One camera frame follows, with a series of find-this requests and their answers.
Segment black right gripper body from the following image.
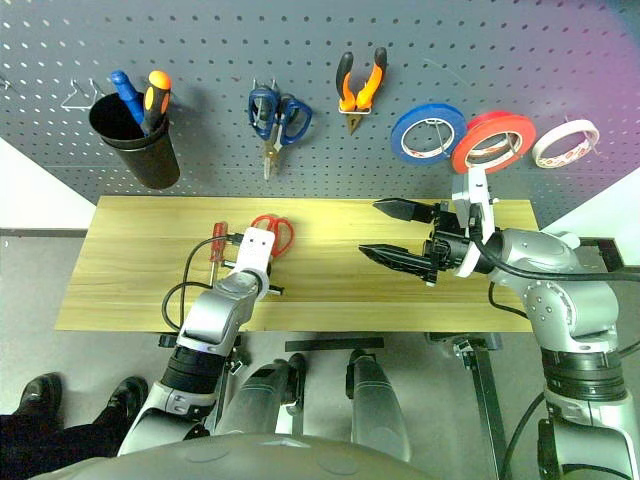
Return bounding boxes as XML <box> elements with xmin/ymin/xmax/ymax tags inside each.
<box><xmin>423</xmin><ymin>198</ymin><xmax>475</xmax><ymax>282</ymax></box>

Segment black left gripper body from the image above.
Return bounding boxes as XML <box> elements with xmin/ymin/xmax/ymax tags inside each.
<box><xmin>264</xmin><ymin>249</ymin><xmax>287</xmax><ymax>298</ymax></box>

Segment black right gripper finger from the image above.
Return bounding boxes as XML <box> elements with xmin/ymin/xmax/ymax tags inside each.
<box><xmin>358</xmin><ymin>242</ymin><xmax>440</xmax><ymax>287</ymax></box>
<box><xmin>372</xmin><ymin>197</ymin><xmax>437</xmax><ymax>225</ymax></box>

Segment red handled scissors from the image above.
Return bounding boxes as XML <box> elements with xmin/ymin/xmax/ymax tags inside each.
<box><xmin>249</xmin><ymin>214</ymin><xmax>297</xmax><ymax>259</ymax></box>

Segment wide red tape roll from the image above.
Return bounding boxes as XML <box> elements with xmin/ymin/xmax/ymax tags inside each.
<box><xmin>449</xmin><ymin>110</ymin><xmax>538</xmax><ymax>176</ymax></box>

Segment orange black handled pliers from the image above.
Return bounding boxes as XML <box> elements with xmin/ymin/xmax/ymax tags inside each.
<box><xmin>335</xmin><ymin>46</ymin><xmax>389</xmax><ymax>137</ymax></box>

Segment blue tape roll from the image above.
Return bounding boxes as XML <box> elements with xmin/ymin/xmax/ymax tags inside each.
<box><xmin>389</xmin><ymin>102</ymin><xmax>469</xmax><ymax>167</ymax></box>

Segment grey left robot leg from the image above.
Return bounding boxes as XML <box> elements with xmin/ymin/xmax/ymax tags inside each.
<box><xmin>213</xmin><ymin>352</ymin><xmax>307</xmax><ymax>437</ymax></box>

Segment grey robot leg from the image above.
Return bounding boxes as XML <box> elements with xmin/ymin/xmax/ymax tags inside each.
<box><xmin>213</xmin><ymin>352</ymin><xmax>307</xmax><ymax>437</ymax></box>
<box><xmin>345</xmin><ymin>348</ymin><xmax>412</xmax><ymax>463</ymax></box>

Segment grey right robot leg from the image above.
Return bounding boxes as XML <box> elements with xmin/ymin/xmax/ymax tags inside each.
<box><xmin>345</xmin><ymin>348</ymin><xmax>412</xmax><ymax>463</ymax></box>

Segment white tape roll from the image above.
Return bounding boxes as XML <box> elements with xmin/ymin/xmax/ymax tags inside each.
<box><xmin>530</xmin><ymin>119</ymin><xmax>602</xmax><ymax>169</ymax></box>

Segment grey robot torso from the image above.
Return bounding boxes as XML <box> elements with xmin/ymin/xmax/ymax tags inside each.
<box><xmin>28</xmin><ymin>431</ymin><xmax>437</xmax><ymax>480</ymax></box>

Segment black cup holder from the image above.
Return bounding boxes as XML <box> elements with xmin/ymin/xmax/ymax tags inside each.
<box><xmin>88</xmin><ymin>92</ymin><xmax>182</xmax><ymax>191</ymax></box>

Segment black leather shoe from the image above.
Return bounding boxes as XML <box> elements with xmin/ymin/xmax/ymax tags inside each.
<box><xmin>18</xmin><ymin>371</ymin><xmax>64</xmax><ymax>417</ymax></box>
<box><xmin>101</xmin><ymin>375</ymin><xmax>150</xmax><ymax>427</ymax></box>

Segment grey perforated pegboard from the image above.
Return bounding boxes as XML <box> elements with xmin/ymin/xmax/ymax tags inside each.
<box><xmin>0</xmin><ymin>0</ymin><xmax>640</xmax><ymax>229</ymax></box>

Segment dark trousers of person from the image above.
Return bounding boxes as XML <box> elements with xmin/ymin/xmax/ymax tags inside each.
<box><xmin>0</xmin><ymin>408</ymin><xmax>122</xmax><ymax>480</ymax></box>

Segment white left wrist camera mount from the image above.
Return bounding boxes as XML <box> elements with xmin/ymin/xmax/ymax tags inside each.
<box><xmin>233</xmin><ymin>226</ymin><xmax>277</xmax><ymax>275</ymax></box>

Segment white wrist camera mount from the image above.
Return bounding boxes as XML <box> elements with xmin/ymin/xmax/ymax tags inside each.
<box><xmin>449</xmin><ymin>166</ymin><xmax>502</xmax><ymax>279</ymax></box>
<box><xmin>233</xmin><ymin>226</ymin><xmax>277</xmax><ymax>275</ymax></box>

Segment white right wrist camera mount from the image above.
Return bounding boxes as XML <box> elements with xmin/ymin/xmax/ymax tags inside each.
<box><xmin>449</xmin><ymin>166</ymin><xmax>502</xmax><ymax>279</ymax></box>

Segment red handled screwdriver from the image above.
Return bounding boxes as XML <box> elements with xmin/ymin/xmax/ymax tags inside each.
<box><xmin>208</xmin><ymin>221</ymin><xmax>231</xmax><ymax>289</ymax></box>

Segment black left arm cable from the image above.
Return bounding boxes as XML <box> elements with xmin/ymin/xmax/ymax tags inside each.
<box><xmin>161</xmin><ymin>233</ymin><xmax>243</xmax><ymax>332</ymax></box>

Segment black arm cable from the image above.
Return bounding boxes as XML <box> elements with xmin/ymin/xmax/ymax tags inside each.
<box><xmin>161</xmin><ymin>233</ymin><xmax>243</xmax><ymax>332</ymax></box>
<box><xmin>468</xmin><ymin>203</ymin><xmax>640</xmax><ymax>319</ymax></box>

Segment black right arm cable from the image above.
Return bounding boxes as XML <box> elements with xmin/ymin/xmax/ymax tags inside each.
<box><xmin>468</xmin><ymin>203</ymin><xmax>640</xmax><ymax>319</ymax></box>

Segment blue handled scissors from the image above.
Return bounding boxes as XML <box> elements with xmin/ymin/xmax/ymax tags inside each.
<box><xmin>248</xmin><ymin>83</ymin><xmax>314</xmax><ymax>182</ymax></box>

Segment orange black handled screwdriver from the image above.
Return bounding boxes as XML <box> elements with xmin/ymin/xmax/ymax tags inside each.
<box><xmin>139</xmin><ymin>69</ymin><xmax>173</xmax><ymax>137</ymax></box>

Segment blue handled screwdriver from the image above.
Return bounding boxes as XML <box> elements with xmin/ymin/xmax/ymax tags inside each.
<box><xmin>109</xmin><ymin>69</ymin><xmax>149</xmax><ymax>137</ymax></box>

